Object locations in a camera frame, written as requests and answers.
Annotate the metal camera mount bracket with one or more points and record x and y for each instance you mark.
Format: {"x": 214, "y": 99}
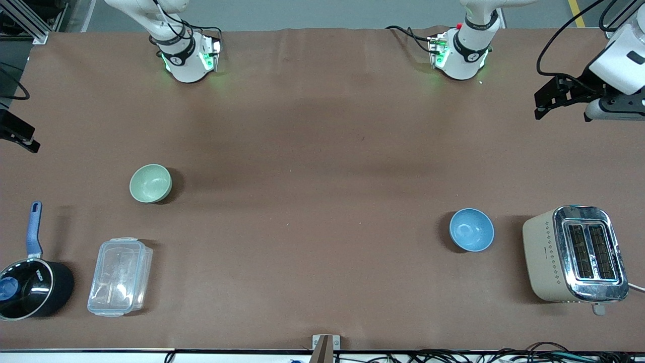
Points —
{"x": 325, "y": 348}

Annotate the green bowl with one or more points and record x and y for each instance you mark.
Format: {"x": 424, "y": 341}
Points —
{"x": 150, "y": 183}

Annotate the blue bowl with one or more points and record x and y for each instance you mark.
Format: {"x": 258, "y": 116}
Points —
{"x": 471, "y": 230}

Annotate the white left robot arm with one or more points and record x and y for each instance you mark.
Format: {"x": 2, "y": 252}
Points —
{"x": 466, "y": 50}

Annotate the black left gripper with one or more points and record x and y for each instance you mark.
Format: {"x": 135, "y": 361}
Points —
{"x": 586, "y": 83}

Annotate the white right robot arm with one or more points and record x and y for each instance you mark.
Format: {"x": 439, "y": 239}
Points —
{"x": 176, "y": 50}

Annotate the clear plastic food container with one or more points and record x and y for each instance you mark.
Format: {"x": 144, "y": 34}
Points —
{"x": 120, "y": 276}

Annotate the beige chrome toaster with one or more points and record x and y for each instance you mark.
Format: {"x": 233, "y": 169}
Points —
{"x": 574, "y": 254}

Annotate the glass lid blue knob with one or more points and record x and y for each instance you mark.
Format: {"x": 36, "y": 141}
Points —
{"x": 22, "y": 290}

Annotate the aluminium frame profile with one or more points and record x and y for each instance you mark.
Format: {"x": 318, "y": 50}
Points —
{"x": 27, "y": 17}

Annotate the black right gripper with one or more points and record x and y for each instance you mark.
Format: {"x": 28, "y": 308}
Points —
{"x": 12, "y": 127}

